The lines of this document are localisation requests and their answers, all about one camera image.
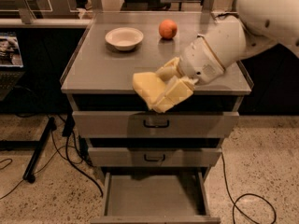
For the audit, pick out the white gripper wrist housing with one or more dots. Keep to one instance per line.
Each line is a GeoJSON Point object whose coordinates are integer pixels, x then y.
{"type": "Point", "coordinates": [199, 60]}

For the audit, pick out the laptop computer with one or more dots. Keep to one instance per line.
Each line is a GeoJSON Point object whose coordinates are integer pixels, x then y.
{"type": "Point", "coordinates": [11, 64]}

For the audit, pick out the middle grey drawer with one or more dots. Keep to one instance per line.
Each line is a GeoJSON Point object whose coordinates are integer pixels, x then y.
{"type": "Point", "coordinates": [153, 157]}

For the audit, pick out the grey drawer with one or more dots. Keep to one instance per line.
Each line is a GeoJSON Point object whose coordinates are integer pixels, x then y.
{"type": "Point", "coordinates": [153, 157]}
{"type": "Point", "coordinates": [163, 197]}
{"type": "Point", "coordinates": [132, 124]}

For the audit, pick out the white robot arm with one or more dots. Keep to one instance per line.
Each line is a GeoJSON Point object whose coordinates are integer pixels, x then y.
{"type": "Point", "coordinates": [258, 26]}

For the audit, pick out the black stand leg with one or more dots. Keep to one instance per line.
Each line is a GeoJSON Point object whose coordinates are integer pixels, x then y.
{"type": "Point", "coordinates": [36, 145]}

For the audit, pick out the grey drawer cabinet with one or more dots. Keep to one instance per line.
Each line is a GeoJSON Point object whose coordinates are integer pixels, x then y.
{"type": "Point", "coordinates": [100, 78]}

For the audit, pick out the yellow sponge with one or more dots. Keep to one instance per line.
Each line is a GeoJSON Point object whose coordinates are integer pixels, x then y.
{"type": "Point", "coordinates": [148, 86]}

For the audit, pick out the white bowl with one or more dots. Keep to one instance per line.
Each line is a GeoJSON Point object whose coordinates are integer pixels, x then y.
{"type": "Point", "coordinates": [124, 38]}

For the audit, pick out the top grey drawer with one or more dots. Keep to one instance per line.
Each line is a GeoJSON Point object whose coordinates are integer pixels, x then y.
{"type": "Point", "coordinates": [132, 124]}

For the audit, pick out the bottom grey drawer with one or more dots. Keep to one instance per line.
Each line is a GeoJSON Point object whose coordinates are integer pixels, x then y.
{"type": "Point", "coordinates": [163, 197]}

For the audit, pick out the orange fruit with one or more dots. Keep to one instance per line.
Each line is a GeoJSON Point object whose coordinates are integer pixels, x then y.
{"type": "Point", "coordinates": [168, 29]}

